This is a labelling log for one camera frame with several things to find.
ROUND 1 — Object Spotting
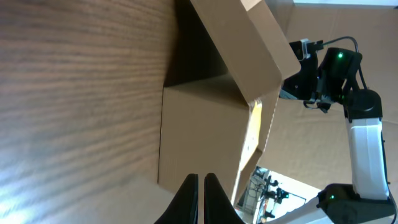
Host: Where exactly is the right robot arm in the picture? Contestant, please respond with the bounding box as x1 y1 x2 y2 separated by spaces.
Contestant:
274 43 397 223

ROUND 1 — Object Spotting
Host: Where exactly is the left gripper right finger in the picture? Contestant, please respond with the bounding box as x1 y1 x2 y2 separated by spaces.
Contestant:
204 173 244 224

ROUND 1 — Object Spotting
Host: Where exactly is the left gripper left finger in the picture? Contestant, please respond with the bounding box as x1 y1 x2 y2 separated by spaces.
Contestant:
155 174 198 224

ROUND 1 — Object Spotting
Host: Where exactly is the background equipment stand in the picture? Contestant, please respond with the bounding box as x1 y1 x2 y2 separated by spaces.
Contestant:
234 167 307 224

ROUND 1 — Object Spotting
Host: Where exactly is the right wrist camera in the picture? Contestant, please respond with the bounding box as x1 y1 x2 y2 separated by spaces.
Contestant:
289 39 323 61

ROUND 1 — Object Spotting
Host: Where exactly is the cardboard box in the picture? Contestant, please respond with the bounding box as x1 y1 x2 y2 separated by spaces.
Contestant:
158 0 300 203

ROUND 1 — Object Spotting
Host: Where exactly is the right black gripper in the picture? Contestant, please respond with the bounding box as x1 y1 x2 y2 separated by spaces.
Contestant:
279 54 318 101

